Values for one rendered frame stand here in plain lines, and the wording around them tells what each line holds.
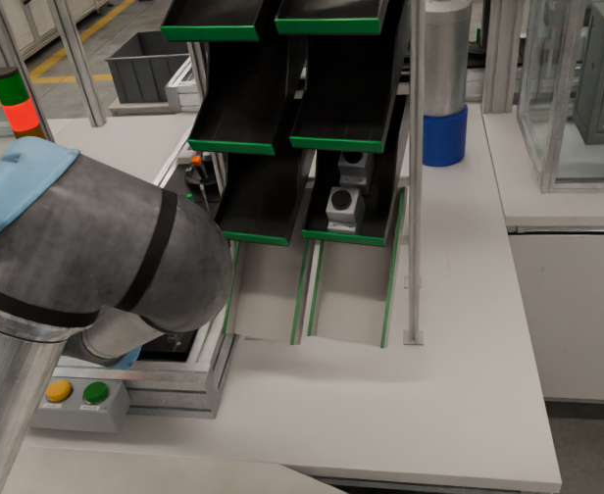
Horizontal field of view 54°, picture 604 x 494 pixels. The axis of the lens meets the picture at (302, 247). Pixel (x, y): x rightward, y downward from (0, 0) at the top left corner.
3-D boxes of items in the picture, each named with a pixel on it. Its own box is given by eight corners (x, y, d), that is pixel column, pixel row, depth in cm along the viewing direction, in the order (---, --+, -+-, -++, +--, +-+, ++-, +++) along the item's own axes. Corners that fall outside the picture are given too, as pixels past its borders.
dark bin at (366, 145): (383, 154, 81) (377, 119, 75) (292, 148, 85) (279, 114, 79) (416, 8, 93) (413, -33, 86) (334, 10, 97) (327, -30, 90)
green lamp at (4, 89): (21, 105, 106) (10, 78, 103) (-5, 106, 107) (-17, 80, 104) (34, 94, 110) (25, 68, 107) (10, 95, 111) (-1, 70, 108)
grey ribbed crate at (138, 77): (236, 99, 289) (228, 52, 276) (117, 104, 300) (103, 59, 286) (254, 68, 323) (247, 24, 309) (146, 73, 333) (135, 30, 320)
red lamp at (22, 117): (30, 131, 109) (21, 106, 106) (6, 131, 110) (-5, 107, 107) (44, 119, 113) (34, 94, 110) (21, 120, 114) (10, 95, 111)
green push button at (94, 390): (104, 407, 101) (100, 399, 100) (82, 406, 102) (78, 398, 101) (113, 388, 105) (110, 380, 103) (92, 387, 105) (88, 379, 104)
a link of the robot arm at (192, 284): (294, 220, 57) (138, 318, 96) (187, 172, 52) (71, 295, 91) (271, 335, 52) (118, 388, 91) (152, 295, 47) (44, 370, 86)
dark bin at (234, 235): (288, 247, 93) (276, 223, 87) (213, 238, 97) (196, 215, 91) (327, 108, 105) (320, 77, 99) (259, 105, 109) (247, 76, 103)
